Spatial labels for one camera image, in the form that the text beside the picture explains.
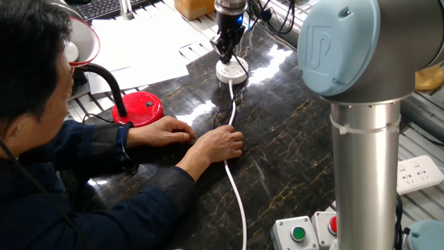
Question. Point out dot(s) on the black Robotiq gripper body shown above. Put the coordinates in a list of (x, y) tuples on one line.
[(230, 24)]

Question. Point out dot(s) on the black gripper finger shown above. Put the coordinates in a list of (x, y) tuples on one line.
[(223, 48), (236, 41)]

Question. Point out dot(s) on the round white power socket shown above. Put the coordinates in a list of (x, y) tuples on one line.
[(231, 71)]

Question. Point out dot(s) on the person's right forearm navy sleeve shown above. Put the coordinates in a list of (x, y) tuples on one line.
[(180, 180)]

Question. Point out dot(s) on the person's left forearm navy sleeve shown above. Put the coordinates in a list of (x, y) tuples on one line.
[(104, 144)]

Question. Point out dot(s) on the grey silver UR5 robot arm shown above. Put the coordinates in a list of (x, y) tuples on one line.
[(364, 156)]

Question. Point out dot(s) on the red gooseneck desk lamp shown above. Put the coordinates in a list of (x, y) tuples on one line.
[(138, 111)]

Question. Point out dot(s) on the white rectangular power strip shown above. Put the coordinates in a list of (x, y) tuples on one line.
[(419, 175)]

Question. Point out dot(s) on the person's right hand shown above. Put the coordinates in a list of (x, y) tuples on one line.
[(218, 144)]

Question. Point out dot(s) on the person's left hand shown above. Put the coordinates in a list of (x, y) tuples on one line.
[(159, 132)]

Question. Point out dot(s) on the small tan cardboard box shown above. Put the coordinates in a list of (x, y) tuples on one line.
[(194, 8)]

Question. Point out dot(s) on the white paper sheet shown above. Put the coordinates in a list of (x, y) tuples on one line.
[(145, 38), (149, 74)]

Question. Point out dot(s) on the black marble slab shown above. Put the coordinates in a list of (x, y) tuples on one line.
[(284, 139)]

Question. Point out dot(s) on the black computer keyboard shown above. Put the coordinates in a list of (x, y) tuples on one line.
[(100, 8)]

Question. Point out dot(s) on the grey rounded object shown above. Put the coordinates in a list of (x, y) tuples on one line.
[(71, 8)]

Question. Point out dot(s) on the person's head black hair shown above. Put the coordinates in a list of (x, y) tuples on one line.
[(31, 62)]

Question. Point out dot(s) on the wooden round base stand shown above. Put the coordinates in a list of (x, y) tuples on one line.
[(430, 78)]

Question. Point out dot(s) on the grey box green button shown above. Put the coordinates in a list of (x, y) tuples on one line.
[(295, 232)]

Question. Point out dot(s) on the silver metal post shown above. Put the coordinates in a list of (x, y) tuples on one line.
[(126, 9)]

